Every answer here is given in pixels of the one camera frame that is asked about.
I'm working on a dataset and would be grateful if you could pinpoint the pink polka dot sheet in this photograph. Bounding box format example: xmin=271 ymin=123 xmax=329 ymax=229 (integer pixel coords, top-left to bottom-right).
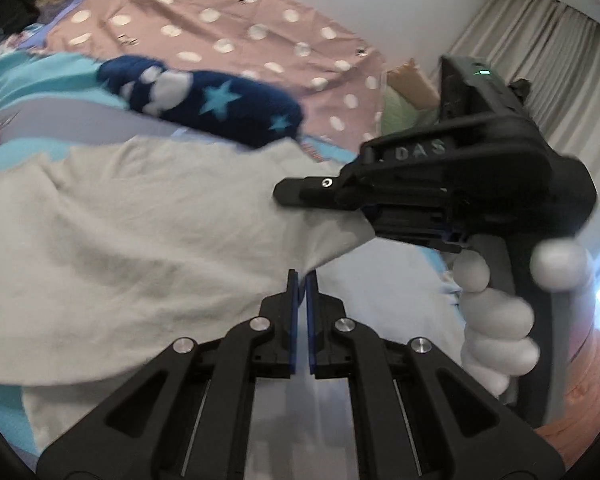
xmin=45 ymin=0 xmax=384 ymax=152

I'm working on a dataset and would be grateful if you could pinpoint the right white gloved hand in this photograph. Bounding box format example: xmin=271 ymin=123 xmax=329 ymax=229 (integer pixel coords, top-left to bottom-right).
xmin=452 ymin=237 xmax=595 ymax=397

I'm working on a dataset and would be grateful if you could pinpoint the beige curtain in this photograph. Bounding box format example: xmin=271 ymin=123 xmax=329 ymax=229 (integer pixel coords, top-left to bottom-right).
xmin=429 ymin=0 xmax=600 ymax=271

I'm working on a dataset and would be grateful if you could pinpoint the green pillow far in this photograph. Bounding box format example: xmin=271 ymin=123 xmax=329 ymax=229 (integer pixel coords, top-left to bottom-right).
xmin=379 ymin=87 xmax=439 ymax=136

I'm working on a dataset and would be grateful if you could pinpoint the blue patterned bedspread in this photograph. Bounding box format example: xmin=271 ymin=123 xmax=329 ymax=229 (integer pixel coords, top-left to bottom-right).
xmin=0 ymin=49 xmax=462 ymax=461

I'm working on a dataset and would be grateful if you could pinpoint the grey t-shirt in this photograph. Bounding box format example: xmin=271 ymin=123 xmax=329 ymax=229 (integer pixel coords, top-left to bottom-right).
xmin=0 ymin=134 xmax=466 ymax=456

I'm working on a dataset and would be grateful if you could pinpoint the navy star fleece blanket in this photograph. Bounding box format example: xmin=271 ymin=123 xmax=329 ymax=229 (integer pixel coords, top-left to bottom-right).
xmin=96 ymin=55 xmax=303 ymax=148

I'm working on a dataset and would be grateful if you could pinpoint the orange pillow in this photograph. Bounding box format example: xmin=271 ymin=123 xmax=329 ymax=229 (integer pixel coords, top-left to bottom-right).
xmin=387 ymin=58 xmax=440 ymax=110

